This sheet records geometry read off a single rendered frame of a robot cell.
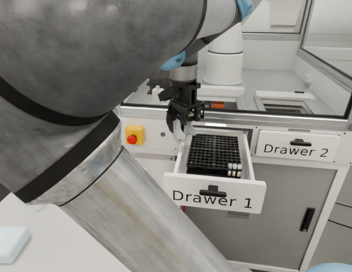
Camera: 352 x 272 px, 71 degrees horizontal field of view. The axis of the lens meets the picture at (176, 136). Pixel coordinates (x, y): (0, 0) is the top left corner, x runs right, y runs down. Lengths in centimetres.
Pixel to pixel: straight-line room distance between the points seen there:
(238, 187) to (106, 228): 53
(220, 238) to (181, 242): 116
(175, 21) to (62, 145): 12
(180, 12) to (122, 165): 14
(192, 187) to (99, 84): 61
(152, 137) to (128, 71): 91
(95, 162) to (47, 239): 67
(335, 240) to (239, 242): 78
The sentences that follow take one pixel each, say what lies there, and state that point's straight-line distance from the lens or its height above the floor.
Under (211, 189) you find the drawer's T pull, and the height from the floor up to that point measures 91.
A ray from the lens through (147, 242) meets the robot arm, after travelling 26.
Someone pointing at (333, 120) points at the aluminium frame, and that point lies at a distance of 107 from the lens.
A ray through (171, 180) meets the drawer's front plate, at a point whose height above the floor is 91.
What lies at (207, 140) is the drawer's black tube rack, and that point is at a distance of 97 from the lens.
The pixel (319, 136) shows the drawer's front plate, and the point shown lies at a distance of 107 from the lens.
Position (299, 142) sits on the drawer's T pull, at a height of 91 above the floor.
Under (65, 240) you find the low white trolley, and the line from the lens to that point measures 85.
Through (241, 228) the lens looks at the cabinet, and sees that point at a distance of 138.
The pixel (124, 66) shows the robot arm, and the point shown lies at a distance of 16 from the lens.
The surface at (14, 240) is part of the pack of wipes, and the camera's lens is 85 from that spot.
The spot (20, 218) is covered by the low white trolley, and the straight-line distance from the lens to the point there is 97.
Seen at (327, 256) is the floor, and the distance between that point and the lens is 192.
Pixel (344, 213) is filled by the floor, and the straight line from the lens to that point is 226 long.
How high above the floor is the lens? 138
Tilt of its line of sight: 29 degrees down
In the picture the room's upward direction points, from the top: straight up
